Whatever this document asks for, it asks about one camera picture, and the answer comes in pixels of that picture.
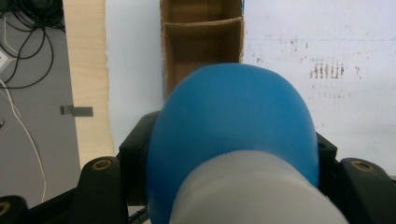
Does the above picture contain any thin white cable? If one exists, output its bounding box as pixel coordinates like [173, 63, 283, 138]
[0, 78, 48, 203]

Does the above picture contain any blue bottle with white cap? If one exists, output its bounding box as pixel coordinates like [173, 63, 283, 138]
[145, 63, 350, 224]

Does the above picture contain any black cable bundle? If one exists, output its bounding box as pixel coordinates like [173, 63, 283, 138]
[0, 0, 66, 91]

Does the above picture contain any grey tape strip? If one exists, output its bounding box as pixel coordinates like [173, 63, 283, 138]
[59, 105, 94, 118]

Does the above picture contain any brown cardboard box with dividers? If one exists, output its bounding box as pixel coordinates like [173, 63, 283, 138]
[159, 0, 246, 98]

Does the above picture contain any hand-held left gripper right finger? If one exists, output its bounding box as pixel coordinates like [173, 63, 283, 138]
[315, 132, 339, 189]

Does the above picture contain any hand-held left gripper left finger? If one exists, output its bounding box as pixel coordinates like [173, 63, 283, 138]
[119, 110, 161, 207]

